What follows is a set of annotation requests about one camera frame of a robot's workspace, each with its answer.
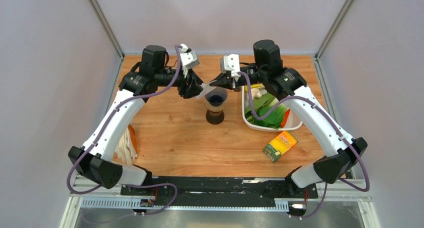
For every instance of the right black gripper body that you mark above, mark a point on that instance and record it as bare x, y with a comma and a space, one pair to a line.
252, 75

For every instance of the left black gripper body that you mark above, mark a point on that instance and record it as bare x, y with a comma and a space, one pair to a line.
180, 81

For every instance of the single white paper filter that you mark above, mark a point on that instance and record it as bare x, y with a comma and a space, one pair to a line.
206, 88

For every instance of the blue glass cone dripper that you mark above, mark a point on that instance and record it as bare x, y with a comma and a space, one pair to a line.
217, 97

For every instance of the brown glass coffee carafe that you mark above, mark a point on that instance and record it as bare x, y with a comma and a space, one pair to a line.
214, 118

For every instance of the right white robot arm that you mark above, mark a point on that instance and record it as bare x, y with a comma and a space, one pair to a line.
342, 152

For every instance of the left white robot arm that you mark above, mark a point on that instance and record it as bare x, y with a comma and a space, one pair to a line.
149, 77

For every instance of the white paper coffee filters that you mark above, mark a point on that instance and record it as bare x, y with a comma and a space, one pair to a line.
125, 150

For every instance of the yellow napa cabbage toy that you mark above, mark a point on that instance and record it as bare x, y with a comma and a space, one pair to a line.
258, 86

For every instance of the white mushroom toy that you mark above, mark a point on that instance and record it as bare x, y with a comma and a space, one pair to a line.
256, 93

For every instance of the green bok choy toy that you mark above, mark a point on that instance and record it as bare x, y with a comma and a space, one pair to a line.
266, 100
273, 120

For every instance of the orange carrot toy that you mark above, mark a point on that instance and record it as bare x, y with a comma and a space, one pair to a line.
285, 118

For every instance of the white rectangular tray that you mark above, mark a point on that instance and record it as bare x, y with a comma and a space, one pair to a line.
293, 122

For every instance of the yellow green juice box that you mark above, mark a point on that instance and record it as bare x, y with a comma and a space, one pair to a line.
279, 146

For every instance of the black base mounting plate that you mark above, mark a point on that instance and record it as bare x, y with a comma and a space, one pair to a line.
197, 191

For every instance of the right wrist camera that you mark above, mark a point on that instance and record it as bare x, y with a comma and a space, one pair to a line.
231, 64

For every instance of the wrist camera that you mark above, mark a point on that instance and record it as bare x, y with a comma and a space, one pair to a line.
231, 64
188, 58

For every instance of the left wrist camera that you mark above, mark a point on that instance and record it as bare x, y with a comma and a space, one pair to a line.
188, 58

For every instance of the aluminium frame rail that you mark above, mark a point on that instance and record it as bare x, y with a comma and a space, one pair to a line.
112, 198

